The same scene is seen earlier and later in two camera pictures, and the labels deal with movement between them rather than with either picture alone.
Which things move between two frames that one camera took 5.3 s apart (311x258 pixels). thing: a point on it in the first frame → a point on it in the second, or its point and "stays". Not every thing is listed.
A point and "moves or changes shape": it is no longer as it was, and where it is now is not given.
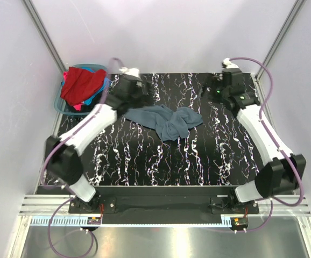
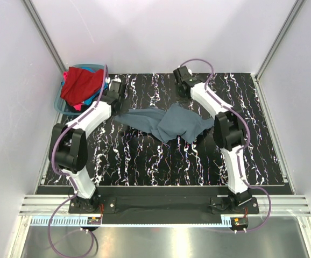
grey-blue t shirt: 169,123 moves or changes shape
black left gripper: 146,100 → 118,113
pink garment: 78,107 stays
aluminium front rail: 51,206 stays
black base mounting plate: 106,206 stays
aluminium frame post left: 44,35 stays
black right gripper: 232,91 → 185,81
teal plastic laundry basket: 59,102 stays
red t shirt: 80,84 stays
